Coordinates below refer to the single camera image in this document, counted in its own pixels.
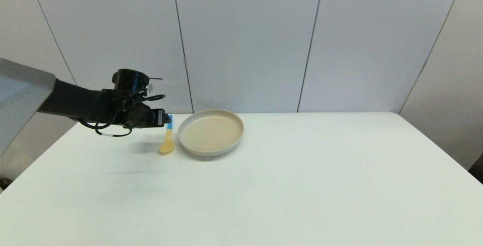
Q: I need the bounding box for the dark object behind table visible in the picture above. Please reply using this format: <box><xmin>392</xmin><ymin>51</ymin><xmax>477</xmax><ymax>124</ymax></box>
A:
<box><xmin>468</xmin><ymin>153</ymin><xmax>483</xmax><ymax>185</ymax></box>

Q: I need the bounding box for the beige round plate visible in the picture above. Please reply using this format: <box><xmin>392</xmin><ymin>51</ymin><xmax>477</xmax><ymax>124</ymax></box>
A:
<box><xmin>178</xmin><ymin>109</ymin><xmax>245</xmax><ymax>157</ymax></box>

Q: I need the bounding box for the blue and yellow spoon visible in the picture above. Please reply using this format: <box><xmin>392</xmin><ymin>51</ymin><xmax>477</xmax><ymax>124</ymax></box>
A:
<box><xmin>158</xmin><ymin>114</ymin><xmax>175</xmax><ymax>155</ymax></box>

